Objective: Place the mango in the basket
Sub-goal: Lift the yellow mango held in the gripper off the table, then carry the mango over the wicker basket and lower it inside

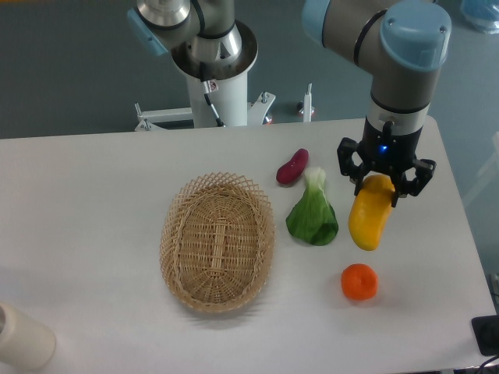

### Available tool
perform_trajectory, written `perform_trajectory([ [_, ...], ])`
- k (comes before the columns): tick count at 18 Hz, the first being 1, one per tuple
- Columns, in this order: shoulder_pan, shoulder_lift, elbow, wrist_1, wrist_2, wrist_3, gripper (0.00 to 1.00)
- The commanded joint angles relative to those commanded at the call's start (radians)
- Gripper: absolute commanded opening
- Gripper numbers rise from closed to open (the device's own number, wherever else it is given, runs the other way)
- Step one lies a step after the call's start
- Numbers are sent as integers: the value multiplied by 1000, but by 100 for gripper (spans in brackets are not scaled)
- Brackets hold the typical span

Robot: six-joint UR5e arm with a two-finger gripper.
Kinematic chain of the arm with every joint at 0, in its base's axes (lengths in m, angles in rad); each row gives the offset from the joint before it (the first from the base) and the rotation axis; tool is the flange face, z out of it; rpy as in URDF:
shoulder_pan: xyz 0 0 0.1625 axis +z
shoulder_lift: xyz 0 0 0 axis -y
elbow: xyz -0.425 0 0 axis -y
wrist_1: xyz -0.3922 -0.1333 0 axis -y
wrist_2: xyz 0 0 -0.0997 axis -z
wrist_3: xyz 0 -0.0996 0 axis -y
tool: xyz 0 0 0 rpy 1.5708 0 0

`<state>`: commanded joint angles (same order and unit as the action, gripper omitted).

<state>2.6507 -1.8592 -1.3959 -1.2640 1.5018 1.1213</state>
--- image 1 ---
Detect yellow mango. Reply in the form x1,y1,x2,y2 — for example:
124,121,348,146
349,175,395,251

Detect black device at edge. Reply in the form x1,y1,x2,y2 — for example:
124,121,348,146
471,315,498,356

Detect purple sweet potato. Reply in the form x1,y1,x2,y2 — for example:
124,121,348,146
276,148,309,185

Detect green bok choy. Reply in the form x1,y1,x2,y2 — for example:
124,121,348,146
285,167,338,246

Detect cream cylindrical container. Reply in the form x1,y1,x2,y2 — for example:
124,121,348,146
1,302,56,371

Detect woven wicker basket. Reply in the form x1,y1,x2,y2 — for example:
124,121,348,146
160,172,275,313

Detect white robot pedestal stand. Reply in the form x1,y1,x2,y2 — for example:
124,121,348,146
133,19,316,132

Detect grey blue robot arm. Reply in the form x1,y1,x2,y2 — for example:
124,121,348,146
127,1,451,202

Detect blue bag in corner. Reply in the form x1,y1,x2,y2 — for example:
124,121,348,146
460,0,498,34

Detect orange tangerine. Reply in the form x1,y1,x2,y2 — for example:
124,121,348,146
341,263,378,301

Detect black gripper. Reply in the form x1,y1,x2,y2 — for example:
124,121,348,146
337,119,437,208

